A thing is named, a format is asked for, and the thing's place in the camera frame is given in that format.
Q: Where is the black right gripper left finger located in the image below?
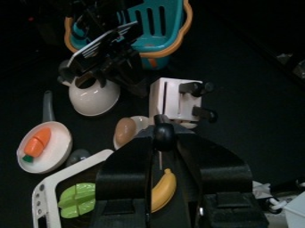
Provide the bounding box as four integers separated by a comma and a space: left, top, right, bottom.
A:
90, 127, 156, 228

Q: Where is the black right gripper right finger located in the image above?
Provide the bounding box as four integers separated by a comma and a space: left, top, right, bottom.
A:
173, 130, 271, 228

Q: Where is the grey round knob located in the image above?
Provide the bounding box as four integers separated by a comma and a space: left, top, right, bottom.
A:
65, 148, 93, 167

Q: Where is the orange toy carrot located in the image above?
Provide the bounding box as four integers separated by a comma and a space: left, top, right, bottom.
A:
22, 127, 53, 164

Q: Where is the grey frame clamp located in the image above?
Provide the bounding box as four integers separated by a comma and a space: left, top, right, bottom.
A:
276, 53, 305, 78

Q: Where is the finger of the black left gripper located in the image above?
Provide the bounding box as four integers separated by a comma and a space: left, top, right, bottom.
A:
74, 57, 110, 89
106, 44, 150, 98

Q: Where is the teal basket with orange rim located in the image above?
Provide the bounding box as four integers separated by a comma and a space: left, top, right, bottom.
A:
63, 0, 194, 71

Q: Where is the white round toy piece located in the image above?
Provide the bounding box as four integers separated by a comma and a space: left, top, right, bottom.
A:
130, 115, 152, 135

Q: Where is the white box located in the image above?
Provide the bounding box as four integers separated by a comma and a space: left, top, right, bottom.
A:
283, 191, 305, 228

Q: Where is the green toy vegetable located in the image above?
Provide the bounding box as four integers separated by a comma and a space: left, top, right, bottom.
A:
58, 182, 98, 220

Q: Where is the white cable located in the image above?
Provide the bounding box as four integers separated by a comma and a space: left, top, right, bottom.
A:
268, 196, 289, 213

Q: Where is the white toy toaster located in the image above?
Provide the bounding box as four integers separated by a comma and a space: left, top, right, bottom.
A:
149, 77, 205, 123

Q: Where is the black handled toy knife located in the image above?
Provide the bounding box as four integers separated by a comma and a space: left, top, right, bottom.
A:
192, 105, 220, 124
178, 81, 217, 97

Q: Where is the yellow toy banana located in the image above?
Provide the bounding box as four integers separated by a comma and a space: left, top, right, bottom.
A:
150, 167, 178, 214

